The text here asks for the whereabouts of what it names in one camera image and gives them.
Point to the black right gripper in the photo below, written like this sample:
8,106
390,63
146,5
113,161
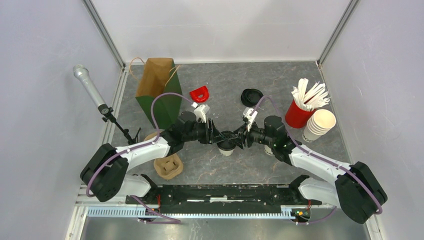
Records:
243,134

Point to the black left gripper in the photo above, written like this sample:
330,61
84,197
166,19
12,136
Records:
212,135

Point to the white paper coffee cup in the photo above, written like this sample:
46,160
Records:
268,150

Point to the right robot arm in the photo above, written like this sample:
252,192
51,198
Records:
351,187

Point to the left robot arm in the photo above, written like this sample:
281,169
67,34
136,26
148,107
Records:
106,174

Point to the stack of black lids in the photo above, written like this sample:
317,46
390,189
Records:
250,97

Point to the brown cardboard cup carrier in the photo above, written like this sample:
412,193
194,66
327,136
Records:
168,167

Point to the red plastic cup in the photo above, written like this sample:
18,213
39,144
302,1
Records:
296,117

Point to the green paper bag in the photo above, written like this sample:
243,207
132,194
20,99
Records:
159,76

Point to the stack of white paper cups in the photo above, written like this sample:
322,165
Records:
318,125

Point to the silver microphone on stand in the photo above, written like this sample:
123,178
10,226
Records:
82,74

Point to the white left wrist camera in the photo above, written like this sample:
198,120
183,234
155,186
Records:
200,111

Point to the red plastic ring tool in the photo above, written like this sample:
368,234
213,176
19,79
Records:
200,95

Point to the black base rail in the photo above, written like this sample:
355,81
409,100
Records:
224,198

